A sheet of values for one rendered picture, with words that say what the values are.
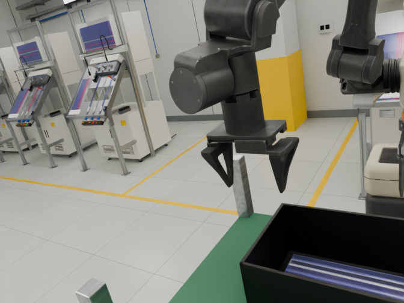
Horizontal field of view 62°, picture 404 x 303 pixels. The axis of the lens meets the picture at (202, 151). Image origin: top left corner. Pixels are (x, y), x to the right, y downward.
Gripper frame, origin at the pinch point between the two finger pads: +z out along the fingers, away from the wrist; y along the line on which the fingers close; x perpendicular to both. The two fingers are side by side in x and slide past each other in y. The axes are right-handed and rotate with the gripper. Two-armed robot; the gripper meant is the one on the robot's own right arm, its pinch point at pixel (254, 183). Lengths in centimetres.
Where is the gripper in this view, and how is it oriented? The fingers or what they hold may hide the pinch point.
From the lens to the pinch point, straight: 52.4
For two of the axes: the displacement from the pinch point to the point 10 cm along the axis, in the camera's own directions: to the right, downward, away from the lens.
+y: 8.2, 0.4, -5.7
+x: 5.4, -4.0, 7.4
